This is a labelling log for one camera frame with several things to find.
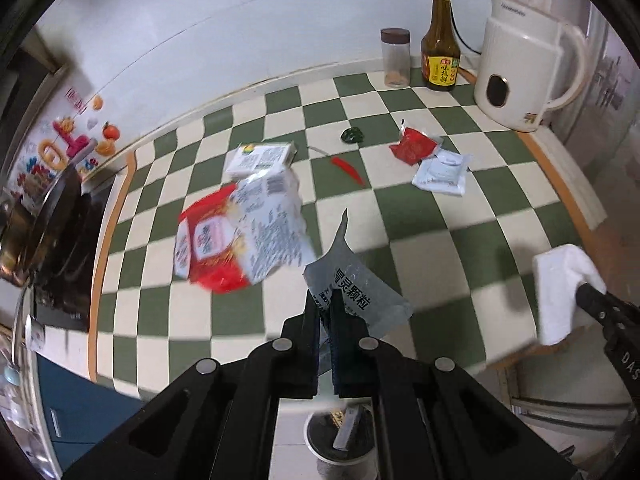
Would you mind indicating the white electric kettle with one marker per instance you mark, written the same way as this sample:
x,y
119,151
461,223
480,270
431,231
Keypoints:
x,y
520,60

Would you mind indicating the colourful wall stickers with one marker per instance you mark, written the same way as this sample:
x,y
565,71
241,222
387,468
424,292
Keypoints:
x,y
55,150

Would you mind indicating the dish rack with dishes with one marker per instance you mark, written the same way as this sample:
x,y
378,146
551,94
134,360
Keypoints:
x,y
12,400

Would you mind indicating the blue kitchen cabinet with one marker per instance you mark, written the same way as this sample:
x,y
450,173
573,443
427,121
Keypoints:
x,y
85,410

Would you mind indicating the green pepper piece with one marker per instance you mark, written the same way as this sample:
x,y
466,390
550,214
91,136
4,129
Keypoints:
x,y
352,134

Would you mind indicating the dark frying pan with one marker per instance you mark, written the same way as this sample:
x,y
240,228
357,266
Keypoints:
x,y
45,230

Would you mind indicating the green and white checkered mat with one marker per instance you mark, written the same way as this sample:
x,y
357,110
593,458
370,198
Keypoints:
x,y
425,260

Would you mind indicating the black range hood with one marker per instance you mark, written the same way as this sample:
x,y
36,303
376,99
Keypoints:
x,y
20,100

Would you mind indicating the clear jar with brown lid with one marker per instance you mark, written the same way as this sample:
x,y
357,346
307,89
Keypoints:
x,y
396,60

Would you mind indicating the silver foil sachet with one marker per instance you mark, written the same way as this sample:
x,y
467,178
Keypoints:
x,y
350,280

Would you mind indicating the red chili pepper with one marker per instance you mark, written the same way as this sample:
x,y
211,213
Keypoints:
x,y
349,169

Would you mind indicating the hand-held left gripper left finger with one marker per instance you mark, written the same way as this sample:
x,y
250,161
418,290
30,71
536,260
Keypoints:
x,y
307,355

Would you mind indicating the small white carton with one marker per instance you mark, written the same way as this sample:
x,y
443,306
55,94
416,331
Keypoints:
x,y
260,157

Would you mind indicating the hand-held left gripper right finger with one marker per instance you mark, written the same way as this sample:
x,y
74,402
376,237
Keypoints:
x,y
345,360

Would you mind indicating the white cloth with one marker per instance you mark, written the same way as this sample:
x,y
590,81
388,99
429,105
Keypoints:
x,y
560,290

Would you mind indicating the brown sauce bottle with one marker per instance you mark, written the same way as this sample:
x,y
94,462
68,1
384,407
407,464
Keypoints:
x,y
440,55

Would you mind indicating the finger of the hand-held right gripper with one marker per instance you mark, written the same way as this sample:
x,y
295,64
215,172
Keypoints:
x,y
625,355
595,299

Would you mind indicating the thin white scrap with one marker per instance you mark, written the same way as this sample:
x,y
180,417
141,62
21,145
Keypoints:
x,y
317,150

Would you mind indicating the white paper sachet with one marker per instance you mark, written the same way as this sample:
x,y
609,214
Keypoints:
x,y
442,175

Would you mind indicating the white trash bin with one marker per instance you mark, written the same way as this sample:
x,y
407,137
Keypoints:
x,y
320,454

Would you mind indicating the red sauce sachet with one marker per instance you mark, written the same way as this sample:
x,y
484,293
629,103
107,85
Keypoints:
x,y
412,146

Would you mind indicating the red and white noodle packet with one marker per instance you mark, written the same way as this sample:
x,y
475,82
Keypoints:
x,y
250,240

